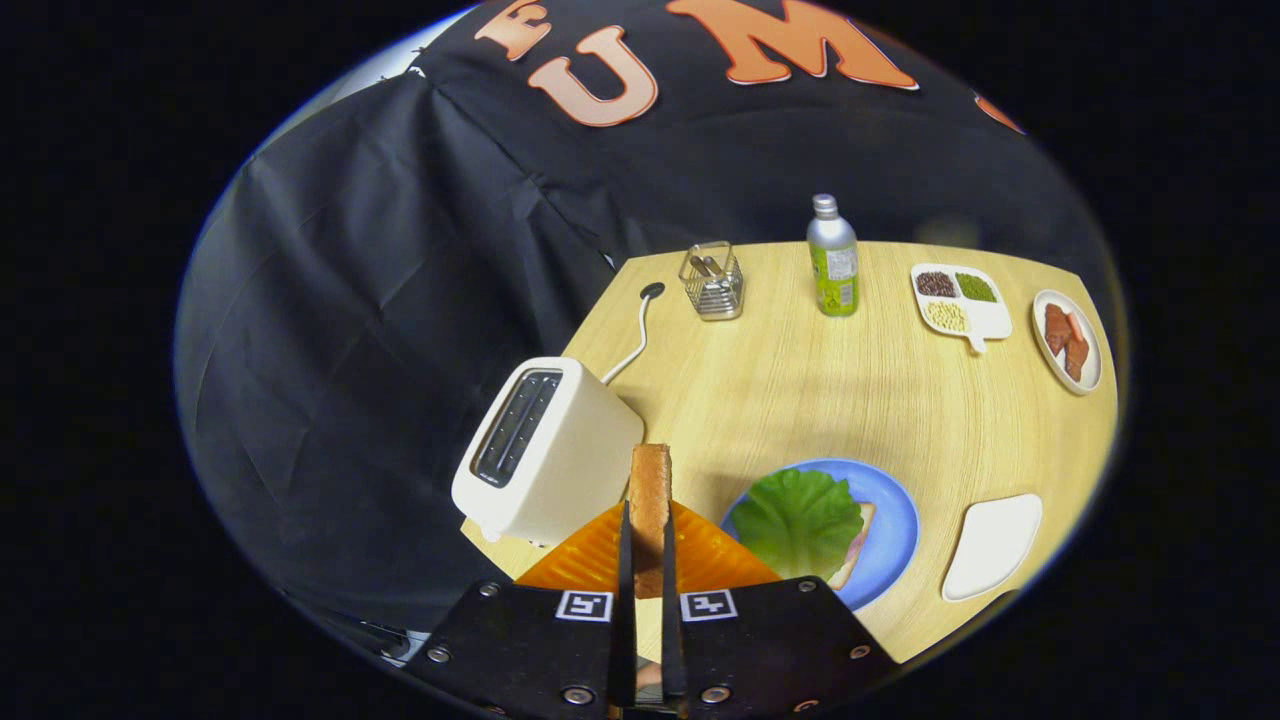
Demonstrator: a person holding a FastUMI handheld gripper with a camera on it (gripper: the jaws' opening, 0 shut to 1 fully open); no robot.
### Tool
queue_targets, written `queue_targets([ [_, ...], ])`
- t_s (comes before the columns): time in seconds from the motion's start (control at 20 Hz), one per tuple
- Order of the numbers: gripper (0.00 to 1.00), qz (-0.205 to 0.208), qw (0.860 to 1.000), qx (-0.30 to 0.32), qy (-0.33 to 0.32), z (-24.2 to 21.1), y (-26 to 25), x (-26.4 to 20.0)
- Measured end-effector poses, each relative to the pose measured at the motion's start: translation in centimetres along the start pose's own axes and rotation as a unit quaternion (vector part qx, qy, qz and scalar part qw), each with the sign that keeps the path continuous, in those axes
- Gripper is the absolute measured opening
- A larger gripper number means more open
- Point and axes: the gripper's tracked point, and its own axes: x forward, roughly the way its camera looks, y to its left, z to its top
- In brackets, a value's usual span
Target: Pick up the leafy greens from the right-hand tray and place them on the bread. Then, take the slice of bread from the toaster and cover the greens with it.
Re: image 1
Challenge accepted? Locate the black backdrop cloth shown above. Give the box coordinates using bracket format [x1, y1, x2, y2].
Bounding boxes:
[172, 0, 1121, 641]

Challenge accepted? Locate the metal wire basket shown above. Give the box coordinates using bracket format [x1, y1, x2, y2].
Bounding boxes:
[678, 241, 745, 322]

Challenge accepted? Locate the white oval sausage plate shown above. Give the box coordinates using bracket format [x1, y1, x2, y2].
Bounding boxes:
[1031, 289, 1103, 396]

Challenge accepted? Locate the toast slice under ham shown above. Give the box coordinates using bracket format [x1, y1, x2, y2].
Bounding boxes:
[825, 502, 878, 591]

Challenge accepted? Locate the blue round plate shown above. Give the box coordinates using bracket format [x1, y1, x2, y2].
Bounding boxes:
[720, 458, 920, 613]

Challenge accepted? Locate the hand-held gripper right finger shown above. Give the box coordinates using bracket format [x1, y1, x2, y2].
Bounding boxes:
[660, 498, 903, 720]

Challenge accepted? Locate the white toaster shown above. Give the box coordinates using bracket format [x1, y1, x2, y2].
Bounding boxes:
[451, 356, 646, 548]

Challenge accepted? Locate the silver bottle with green label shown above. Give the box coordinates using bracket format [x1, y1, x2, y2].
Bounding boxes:
[806, 193, 860, 318]

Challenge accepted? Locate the white divided dish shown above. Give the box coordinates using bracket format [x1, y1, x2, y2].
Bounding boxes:
[910, 263, 1014, 355]

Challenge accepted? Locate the white curved empty plate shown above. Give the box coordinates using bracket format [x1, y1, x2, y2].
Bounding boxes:
[941, 493, 1044, 603]

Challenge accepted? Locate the green lettuce leaf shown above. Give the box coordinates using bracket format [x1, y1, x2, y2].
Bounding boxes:
[731, 468, 865, 581]

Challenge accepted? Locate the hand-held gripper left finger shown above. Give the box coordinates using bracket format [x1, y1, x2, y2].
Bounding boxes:
[403, 498, 639, 720]

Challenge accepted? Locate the plain bread slice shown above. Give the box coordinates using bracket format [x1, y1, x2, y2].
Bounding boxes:
[628, 443, 673, 600]

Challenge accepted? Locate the white toaster cable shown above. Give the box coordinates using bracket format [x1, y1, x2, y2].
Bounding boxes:
[600, 281, 666, 386]

